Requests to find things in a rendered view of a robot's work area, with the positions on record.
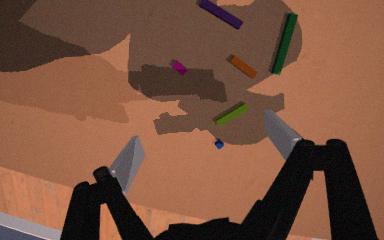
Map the small blue cube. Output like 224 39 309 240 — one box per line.
215 139 224 149

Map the orange rod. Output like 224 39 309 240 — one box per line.
229 55 257 78

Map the short magenta rod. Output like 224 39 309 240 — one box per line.
172 60 187 76

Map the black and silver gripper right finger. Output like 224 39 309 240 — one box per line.
227 109 379 240

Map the dark purple rod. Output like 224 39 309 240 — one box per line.
199 0 243 30

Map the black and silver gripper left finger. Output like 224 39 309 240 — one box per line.
60 135 155 240

